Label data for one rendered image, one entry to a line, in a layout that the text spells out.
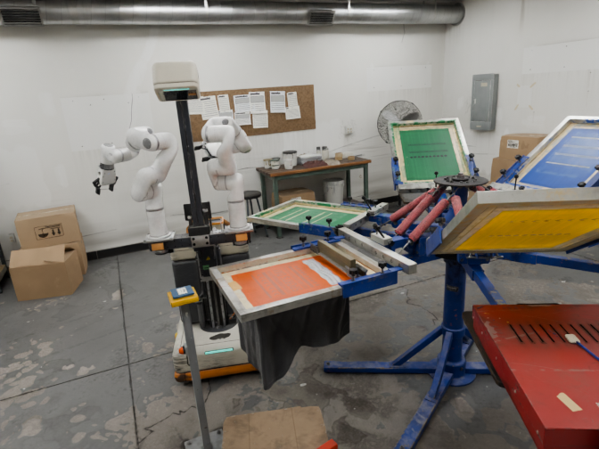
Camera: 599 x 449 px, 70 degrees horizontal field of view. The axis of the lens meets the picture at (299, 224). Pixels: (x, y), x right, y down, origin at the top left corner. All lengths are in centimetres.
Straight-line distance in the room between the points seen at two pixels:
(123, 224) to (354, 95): 368
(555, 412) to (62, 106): 533
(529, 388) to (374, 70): 591
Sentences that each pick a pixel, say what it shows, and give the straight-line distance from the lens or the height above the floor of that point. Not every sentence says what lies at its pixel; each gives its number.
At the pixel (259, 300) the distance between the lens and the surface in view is 199.
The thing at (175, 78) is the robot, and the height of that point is 195.
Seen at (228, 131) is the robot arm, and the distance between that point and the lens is 221.
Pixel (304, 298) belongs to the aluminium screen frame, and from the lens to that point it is 190.
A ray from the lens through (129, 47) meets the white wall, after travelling 569.
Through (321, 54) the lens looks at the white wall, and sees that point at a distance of 637.
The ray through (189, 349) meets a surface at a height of 66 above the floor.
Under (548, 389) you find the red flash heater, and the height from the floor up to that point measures 110.
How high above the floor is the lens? 186
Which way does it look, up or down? 17 degrees down
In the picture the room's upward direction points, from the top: 4 degrees counter-clockwise
